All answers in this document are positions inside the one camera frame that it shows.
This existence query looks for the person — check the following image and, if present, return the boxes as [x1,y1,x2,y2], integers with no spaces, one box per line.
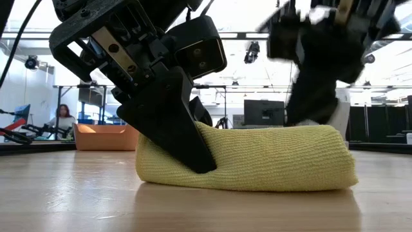
[46,103,77,140]

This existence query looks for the black computer monitor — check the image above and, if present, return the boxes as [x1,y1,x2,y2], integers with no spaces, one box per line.
[243,99,286,127]

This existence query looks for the white hexagonal plant pot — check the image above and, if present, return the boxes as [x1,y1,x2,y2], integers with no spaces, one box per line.
[327,97,351,148]

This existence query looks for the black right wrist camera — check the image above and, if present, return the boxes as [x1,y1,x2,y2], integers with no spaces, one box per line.
[257,6,305,61]

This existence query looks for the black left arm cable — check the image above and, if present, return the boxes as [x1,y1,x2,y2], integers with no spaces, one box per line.
[0,0,43,88]

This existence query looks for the orange plastic basket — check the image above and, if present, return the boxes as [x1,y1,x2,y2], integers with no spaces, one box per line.
[73,123,140,152]

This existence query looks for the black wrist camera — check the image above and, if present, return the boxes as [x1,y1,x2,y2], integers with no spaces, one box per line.
[166,14,228,80]
[257,6,305,61]

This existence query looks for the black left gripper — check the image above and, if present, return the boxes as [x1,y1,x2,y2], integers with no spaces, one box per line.
[48,0,204,104]

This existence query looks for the yellow microfiber towel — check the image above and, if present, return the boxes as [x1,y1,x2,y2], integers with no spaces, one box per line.
[135,121,359,193]

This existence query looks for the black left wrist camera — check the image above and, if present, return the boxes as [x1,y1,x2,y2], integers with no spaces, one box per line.
[166,14,228,80]

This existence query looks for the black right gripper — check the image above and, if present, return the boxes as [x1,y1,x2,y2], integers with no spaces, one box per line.
[257,0,412,127]

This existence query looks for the black partition panels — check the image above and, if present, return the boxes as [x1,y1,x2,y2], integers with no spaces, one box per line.
[346,95,412,143]

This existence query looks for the tilted blue monitor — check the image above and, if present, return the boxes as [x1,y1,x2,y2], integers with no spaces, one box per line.
[12,103,32,123]

